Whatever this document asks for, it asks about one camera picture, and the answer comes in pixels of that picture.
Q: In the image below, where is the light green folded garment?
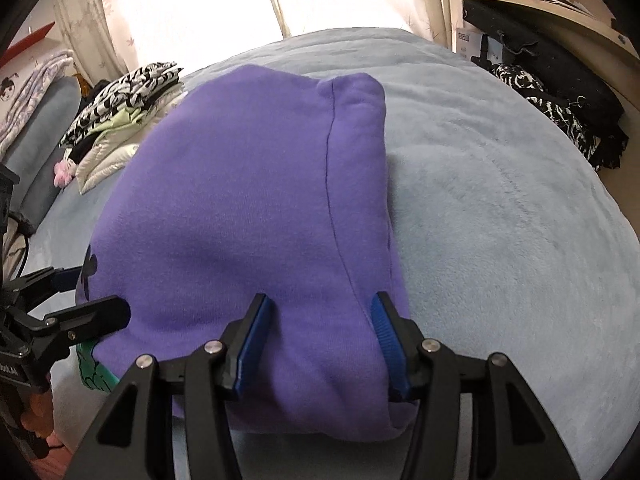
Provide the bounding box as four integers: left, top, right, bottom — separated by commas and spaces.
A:
92, 107, 166, 143

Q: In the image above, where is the black white printed garment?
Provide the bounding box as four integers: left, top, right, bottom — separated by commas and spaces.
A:
59, 61, 183, 148

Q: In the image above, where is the black folded garment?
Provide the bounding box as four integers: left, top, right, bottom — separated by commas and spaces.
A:
70, 132, 108, 166

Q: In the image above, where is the black braided cable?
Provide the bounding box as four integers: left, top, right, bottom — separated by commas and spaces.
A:
2, 210, 36, 271

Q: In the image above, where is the dark cloth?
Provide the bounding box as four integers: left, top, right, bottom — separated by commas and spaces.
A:
82, 80, 116, 106

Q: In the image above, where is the black white patterned cloth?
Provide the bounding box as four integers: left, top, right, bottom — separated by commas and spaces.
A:
487, 62, 608, 171

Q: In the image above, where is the white puffer jacket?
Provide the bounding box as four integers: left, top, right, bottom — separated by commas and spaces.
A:
75, 142, 141, 195

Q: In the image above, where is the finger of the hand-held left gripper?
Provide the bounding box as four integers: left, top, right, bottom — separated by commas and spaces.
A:
42, 296, 132, 361
0, 266, 83, 312

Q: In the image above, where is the red board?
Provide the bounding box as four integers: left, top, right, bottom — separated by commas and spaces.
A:
0, 22, 57, 63

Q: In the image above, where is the purple zip hoodie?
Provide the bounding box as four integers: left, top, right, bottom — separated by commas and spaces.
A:
75, 62, 420, 443

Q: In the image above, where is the person's left hand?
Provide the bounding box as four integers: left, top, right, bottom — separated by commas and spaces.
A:
27, 391, 56, 436

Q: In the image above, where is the white cardboard box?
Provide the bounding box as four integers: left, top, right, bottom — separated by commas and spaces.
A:
454, 27, 503, 66

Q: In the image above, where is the floral folded quilt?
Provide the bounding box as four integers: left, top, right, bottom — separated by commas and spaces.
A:
0, 50, 76, 158

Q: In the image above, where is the wooden shelf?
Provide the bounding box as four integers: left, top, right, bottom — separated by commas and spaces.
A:
457, 0, 640, 111

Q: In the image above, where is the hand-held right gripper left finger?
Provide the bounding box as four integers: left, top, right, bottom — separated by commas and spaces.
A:
65, 292, 275, 480

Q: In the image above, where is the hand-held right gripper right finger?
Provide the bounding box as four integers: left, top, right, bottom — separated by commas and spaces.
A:
370, 291, 581, 480

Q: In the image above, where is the grey-blue bed blanket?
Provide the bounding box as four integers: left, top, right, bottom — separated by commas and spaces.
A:
10, 27, 638, 480

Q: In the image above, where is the black bag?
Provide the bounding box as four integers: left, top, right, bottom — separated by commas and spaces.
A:
462, 0, 628, 171

